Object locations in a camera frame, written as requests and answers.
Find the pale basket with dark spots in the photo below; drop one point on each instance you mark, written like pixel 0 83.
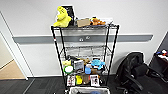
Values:
pixel 75 90

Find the blue plush toy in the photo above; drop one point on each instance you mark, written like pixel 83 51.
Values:
pixel 97 63

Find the blue cup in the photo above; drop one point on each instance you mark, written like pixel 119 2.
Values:
pixel 88 70

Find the green and white bowl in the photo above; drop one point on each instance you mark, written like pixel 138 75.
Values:
pixel 68 69

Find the orange plush toy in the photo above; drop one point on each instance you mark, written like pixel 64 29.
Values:
pixel 97 22

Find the low brown cardboard box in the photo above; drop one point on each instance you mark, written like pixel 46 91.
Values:
pixel 86 79

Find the small yellow toy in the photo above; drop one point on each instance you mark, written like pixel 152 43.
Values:
pixel 79 80

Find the white box with red print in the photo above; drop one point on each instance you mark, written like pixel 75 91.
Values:
pixel 94 80

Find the white and red picture box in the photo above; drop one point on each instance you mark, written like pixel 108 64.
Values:
pixel 71 80

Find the flat white box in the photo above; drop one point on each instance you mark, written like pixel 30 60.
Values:
pixel 109 21

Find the yellow plush toy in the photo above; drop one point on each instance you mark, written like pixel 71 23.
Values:
pixel 62 18

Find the black box with print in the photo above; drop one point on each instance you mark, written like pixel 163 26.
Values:
pixel 71 11

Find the blue cloth item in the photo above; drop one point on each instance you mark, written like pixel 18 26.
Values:
pixel 95 92

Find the black office chair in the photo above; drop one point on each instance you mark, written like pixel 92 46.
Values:
pixel 133 71

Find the pale door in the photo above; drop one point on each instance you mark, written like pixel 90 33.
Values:
pixel 4 53

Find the white wall socket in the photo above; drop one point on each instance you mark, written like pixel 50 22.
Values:
pixel 87 37
pixel 81 39

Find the grey wall band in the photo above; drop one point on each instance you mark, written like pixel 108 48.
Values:
pixel 33 39

